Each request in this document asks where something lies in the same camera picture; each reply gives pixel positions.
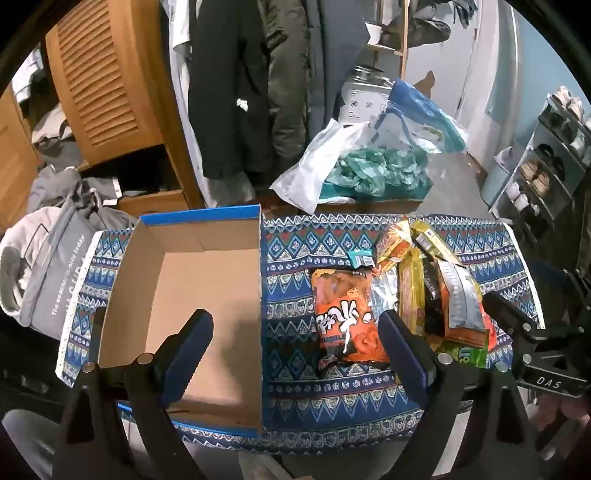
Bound blue patterned tablecloth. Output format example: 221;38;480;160
55;213;546;455

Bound blue-grey hanging coat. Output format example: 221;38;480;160
304;0;371;136

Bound blue plastic bag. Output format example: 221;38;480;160
373;78;469;157

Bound brown shoe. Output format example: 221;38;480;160
518;161;552;197

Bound wooden louvered door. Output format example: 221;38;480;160
45;0;166;166

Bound silver snack packet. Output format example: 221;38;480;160
370;268;402;326

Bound white sneaker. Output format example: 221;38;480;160
505;181;533;212

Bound flat brown cardboard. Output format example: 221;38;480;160
261;198;426;216

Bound orange-red snack bag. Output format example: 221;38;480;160
427;318;498;369

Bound small orange crinkly packet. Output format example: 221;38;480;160
375;220;417;274

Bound blue-edged cardboard box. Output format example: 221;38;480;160
98;205;264;437

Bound patterned metal tin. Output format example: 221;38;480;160
341;65;394;124

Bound wooden ladder shelf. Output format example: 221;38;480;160
364;0;413;80

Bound grey shoe rack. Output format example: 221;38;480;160
488;92;591;243

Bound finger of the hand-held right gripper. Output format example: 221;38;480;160
482;292;542;352

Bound white hanging garment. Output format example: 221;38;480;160
167;0;218;208

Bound light blue bin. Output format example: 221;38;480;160
481;147;514;209

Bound black hanging coat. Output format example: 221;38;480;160
187;0;279;180

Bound white shoe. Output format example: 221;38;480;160
551;85;586;118

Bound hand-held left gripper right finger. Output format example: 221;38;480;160
378;309;555;480

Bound person's grey trousers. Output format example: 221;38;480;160
0;408;70;480

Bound grey printed hoodie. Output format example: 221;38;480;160
0;203;139;340

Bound teal crumpled cloth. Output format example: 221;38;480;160
322;147;434;203

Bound grey clothes pile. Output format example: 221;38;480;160
28;104;122;206

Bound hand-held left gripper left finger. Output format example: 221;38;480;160
53;309;215;480

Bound black shoe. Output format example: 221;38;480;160
534;143;568;169

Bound wooden drawer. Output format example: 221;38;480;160
117;188;191;219

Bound long yellow snack packet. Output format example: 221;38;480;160
398;251;426;335

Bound yellow snack bar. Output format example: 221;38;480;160
410;220;464;267

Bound white plastic bag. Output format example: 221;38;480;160
270;119;371;214

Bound small teal candy packet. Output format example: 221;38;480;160
348;246;376;269

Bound wooden panel door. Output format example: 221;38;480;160
0;85;43;234

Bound orange puff snack bag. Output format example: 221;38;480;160
311;268;389;372

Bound person's right hand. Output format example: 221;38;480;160
561;397;591;426

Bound olive hanging jacket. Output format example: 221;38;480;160
267;0;311;175

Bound white and orange snack packet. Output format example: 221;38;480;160
434;260;491;334

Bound black snack packet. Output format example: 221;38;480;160
421;262;448;335

